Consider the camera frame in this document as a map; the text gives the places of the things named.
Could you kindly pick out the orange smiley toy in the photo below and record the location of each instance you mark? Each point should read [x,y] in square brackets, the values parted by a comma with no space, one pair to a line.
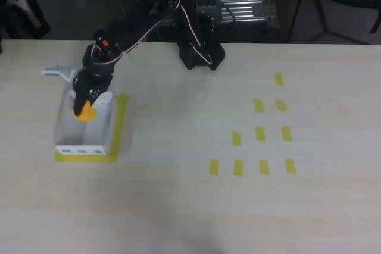
[87,114]

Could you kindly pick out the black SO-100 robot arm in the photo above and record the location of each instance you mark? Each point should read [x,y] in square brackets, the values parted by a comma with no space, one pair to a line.
[134,25]

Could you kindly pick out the white cardboard box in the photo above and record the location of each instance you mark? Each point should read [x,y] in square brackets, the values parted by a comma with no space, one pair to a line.
[89,135]

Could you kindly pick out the long yellow tape strip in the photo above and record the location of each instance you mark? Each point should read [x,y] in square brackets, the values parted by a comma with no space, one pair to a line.
[80,158]
[119,126]

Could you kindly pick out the short yellow tape marker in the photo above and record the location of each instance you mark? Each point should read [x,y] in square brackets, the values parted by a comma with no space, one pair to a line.
[290,166]
[259,106]
[264,167]
[279,79]

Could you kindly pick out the metal roller frame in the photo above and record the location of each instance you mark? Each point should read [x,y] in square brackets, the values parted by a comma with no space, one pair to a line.
[247,1]

